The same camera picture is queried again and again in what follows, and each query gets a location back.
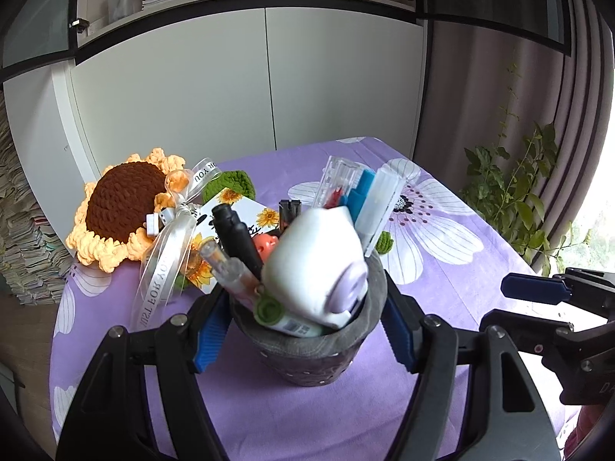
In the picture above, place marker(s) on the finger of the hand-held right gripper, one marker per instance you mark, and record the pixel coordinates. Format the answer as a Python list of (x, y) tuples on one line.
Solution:
[(514, 324), (533, 288)]

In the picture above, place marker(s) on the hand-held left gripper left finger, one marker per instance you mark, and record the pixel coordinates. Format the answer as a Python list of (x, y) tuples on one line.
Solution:
[(211, 331)]

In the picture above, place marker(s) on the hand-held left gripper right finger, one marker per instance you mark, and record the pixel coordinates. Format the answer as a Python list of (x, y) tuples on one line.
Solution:
[(399, 331)]

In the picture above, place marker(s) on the green pen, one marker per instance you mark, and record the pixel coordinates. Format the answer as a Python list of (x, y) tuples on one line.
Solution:
[(269, 311)]

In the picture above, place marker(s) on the pink patterned pen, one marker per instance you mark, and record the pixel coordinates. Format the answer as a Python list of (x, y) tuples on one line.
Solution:
[(226, 269)]

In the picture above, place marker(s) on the black marker pen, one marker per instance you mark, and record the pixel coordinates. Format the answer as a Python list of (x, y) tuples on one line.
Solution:
[(238, 240)]

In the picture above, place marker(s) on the grey dotted pen holder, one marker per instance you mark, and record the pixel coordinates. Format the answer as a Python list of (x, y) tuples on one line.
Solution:
[(307, 360)]

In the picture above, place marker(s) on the white purple correction tape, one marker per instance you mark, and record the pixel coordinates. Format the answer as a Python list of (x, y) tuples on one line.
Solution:
[(312, 259)]

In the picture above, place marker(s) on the white translucent pen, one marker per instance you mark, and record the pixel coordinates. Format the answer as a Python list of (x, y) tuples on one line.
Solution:
[(379, 206)]

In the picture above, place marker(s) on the blue pen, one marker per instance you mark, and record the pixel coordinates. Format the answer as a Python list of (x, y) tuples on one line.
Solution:
[(363, 192)]

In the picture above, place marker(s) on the red pen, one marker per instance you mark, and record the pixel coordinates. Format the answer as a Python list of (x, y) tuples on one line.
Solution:
[(336, 177)]

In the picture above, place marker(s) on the person's right hand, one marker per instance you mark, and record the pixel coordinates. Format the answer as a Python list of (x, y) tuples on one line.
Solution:
[(590, 430)]

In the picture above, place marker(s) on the purple floral tablecloth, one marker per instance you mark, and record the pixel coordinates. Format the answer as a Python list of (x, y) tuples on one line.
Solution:
[(456, 273)]

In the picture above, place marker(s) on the green potted plant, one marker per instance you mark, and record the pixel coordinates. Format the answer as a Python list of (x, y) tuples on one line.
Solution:
[(519, 201)]

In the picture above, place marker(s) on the white satin ribbon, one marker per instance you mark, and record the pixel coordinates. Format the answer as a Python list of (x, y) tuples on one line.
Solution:
[(163, 254)]

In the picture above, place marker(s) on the sunflower print card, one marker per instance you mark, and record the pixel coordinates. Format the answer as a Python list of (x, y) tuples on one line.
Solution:
[(245, 211)]

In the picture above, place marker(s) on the crochet sunflower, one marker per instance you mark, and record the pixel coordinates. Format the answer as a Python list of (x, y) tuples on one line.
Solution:
[(120, 201)]

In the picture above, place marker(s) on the pink curtain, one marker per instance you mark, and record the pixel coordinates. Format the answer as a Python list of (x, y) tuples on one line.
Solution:
[(480, 105)]

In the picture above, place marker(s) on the tall pile of papers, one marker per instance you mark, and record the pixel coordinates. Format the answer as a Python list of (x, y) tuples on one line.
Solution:
[(29, 249)]

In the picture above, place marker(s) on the white bookcase cabinet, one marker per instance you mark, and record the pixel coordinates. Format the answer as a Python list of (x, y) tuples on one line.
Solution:
[(168, 96)]

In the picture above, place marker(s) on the glass cabinet door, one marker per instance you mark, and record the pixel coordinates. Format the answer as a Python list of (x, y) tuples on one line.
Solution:
[(33, 19), (495, 0)]

